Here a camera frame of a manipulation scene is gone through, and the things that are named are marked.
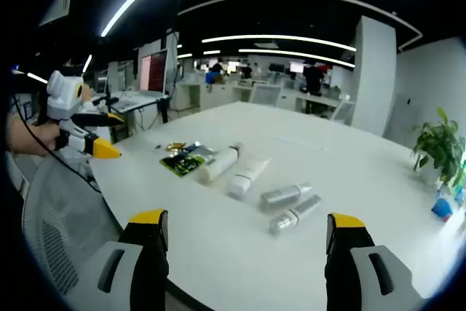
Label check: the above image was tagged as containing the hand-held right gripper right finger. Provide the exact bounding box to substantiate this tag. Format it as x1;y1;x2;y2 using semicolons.
325;212;425;311

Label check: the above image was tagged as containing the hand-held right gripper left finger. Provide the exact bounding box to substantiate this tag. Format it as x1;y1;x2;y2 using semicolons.
74;209;170;311

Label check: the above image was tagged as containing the small clear-capped skincare bottle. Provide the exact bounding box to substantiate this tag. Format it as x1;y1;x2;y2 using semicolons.
268;194;323;236

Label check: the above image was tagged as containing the green black packet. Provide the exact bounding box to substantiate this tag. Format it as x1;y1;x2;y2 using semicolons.
159;153;207;178

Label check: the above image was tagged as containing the silver skincare bottle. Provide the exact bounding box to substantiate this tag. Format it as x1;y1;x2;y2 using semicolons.
259;181;313;213

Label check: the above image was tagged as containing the white skincare bottle red collar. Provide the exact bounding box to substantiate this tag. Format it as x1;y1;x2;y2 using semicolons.
198;142;245;184

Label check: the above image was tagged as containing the white skincare tube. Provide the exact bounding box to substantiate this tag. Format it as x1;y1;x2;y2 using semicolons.
226;156;273;200

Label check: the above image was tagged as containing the person's left hand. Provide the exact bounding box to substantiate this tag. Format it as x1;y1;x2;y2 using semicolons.
7;116;59;157

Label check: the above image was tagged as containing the monitor stand table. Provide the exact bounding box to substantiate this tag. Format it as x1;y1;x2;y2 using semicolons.
107;90;172;133

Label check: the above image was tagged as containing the grey mesh office chair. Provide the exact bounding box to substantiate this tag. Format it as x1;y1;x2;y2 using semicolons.
21;156;127;299

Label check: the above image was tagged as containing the pink screen monitor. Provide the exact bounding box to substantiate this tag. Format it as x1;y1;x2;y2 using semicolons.
139;51;169;94

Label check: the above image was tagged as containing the ceiling air conditioner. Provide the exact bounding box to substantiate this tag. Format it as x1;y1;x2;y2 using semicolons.
38;0;74;28

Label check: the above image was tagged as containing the blue white container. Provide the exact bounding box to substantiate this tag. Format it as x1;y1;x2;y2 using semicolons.
431;197;454;223

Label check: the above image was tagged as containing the white office chair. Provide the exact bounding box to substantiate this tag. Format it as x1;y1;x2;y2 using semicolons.
330;101;355;125
250;83;284;107

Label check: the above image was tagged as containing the potted green plant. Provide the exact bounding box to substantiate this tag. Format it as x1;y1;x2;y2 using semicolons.
411;106;466;195

